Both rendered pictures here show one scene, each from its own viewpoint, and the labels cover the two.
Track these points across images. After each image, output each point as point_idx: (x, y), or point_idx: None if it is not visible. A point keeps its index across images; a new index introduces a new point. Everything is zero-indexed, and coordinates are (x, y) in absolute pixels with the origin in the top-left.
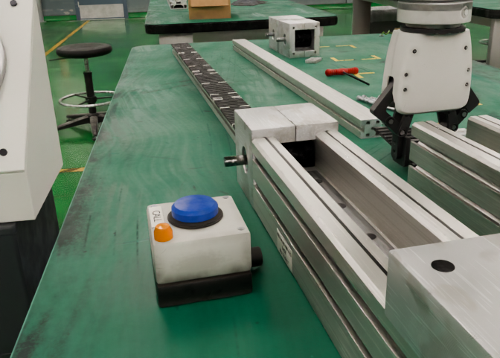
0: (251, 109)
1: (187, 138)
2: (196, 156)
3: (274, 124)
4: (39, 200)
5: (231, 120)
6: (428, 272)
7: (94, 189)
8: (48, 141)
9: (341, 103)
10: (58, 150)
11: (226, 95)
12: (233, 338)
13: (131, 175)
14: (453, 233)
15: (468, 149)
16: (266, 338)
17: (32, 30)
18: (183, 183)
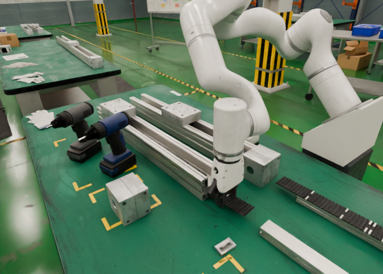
0: (275, 155)
1: (339, 199)
2: (312, 185)
3: (257, 147)
4: (307, 147)
5: (320, 195)
6: (196, 109)
7: (309, 159)
8: (331, 147)
9: (301, 245)
10: (340, 159)
11: (379, 233)
12: None
13: (312, 168)
14: (197, 130)
15: (202, 155)
16: None
17: (343, 116)
18: (290, 170)
